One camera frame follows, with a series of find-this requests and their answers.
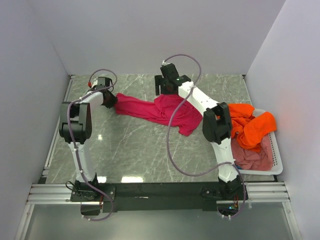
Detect white plastic laundry basket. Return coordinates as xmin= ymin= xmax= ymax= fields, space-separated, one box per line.
xmin=228 ymin=103 xmax=283 ymax=176

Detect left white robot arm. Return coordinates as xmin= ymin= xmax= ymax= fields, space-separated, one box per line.
xmin=58 ymin=76 xmax=118 ymax=201

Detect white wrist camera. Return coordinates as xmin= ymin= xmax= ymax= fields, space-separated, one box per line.
xmin=88 ymin=79 xmax=98 ymax=91
xmin=161 ymin=60 xmax=168 ymax=67

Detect orange t shirt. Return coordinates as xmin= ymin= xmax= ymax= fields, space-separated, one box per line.
xmin=228 ymin=103 xmax=277 ymax=153

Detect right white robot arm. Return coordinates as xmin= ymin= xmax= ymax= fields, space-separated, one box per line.
xmin=154 ymin=62 xmax=245 ymax=200

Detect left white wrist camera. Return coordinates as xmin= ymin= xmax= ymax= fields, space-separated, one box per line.
xmin=88 ymin=79 xmax=98 ymax=91

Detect magenta t shirt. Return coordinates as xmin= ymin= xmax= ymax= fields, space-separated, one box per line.
xmin=115 ymin=93 xmax=203 ymax=137

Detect aluminium frame rail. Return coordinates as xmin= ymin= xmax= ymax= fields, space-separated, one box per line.
xmin=15 ymin=182 xmax=302 ymax=240

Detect black base beam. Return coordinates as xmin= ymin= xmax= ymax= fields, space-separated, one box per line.
xmin=70 ymin=181 xmax=248 ymax=213

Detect salmon pink t shirt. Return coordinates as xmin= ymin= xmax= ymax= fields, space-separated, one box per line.
xmin=231 ymin=135 xmax=273 ymax=171

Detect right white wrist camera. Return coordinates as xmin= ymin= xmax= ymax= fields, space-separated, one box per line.
xmin=161 ymin=60 xmax=168 ymax=67

